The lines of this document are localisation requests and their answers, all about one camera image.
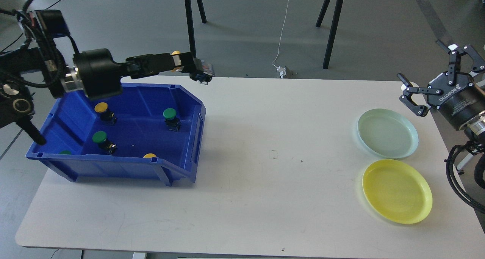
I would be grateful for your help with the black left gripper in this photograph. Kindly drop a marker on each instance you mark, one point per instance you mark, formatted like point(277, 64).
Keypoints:
point(101, 75)

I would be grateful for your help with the green push button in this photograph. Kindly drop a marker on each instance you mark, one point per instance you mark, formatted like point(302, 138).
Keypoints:
point(101, 139)
point(171, 120)

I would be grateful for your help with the black tripod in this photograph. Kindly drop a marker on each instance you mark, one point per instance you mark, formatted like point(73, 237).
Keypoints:
point(333, 28)
point(190, 24)

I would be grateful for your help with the yellow push button back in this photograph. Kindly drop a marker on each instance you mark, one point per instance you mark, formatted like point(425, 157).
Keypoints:
point(105, 114)

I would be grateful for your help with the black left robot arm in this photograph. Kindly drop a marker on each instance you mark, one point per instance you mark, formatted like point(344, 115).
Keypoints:
point(49, 58)

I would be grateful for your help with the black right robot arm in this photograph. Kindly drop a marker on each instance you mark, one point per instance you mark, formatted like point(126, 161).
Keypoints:
point(415, 98)

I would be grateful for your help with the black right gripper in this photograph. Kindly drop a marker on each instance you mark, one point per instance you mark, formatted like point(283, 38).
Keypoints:
point(456, 99)

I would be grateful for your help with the black tripod right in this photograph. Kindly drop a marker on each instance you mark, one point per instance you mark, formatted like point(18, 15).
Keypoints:
point(333, 28)

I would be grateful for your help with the black tripod left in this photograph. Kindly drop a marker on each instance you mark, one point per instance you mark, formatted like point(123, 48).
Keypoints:
point(190, 24)

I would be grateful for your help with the yellow push button front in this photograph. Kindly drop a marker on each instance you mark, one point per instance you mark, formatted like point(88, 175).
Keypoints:
point(149, 155)

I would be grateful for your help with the blue plastic storage bin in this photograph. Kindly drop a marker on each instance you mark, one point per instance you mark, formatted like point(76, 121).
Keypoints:
point(140, 129)

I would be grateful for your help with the light green plastic plate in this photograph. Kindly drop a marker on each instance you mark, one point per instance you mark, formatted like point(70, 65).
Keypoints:
point(387, 134)

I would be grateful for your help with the yellow push button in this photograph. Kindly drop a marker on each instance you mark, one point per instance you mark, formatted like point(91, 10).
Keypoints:
point(105, 114)
point(149, 155)
point(186, 63)

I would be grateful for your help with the yellow plastic plate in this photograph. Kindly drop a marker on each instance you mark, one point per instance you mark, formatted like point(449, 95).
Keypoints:
point(397, 191)

